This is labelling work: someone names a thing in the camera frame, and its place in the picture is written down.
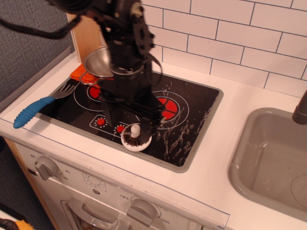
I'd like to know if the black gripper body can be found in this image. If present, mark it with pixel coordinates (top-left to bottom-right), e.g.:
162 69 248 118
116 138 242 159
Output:
98 64 164 126

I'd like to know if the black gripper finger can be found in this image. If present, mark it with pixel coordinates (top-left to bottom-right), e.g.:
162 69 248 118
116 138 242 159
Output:
101 101 115 127
140 117 158 142

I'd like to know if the white toy mushroom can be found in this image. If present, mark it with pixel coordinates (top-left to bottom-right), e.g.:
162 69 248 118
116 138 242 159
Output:
120 123 152 152

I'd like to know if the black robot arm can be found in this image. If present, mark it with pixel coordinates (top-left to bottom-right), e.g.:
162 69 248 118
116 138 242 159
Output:
50 0 163 142

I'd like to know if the black toy stovetop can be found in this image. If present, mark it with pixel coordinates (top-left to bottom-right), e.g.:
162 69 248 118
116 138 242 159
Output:
37 75 223 173

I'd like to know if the orange cloth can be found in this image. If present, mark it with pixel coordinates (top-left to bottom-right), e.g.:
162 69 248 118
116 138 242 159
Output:
70 64 98 83

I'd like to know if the wooden side panel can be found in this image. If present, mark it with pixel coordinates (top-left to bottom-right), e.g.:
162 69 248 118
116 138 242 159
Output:
71 16 107 63

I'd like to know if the grey oven knob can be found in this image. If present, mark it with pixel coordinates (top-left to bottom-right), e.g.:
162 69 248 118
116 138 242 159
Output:
127 199 157 227

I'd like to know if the grey timer knob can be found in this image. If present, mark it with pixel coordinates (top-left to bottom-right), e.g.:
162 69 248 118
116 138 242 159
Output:
35 156 59 181

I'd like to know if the grey sink basin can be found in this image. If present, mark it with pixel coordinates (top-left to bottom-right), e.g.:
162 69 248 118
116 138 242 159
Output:
229 108 307 221

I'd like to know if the grey faucet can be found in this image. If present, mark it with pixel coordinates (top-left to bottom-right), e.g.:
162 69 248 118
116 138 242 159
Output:
292 91 307 125

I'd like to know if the orange black object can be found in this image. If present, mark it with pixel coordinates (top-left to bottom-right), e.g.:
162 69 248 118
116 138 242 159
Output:
0 218 34 230

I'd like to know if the steel bowl with handles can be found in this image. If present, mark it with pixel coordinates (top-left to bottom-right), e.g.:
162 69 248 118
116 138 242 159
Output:
80 47 113 86

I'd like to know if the blue handled fork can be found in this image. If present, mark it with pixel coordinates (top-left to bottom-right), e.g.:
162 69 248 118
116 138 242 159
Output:
13 84 76 129

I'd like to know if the black corrugated cable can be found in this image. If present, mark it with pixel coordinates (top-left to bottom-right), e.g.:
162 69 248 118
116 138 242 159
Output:
0 15 82 40

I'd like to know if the grey oven door handle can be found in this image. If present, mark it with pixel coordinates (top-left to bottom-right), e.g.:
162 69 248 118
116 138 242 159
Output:
67 198 132 230

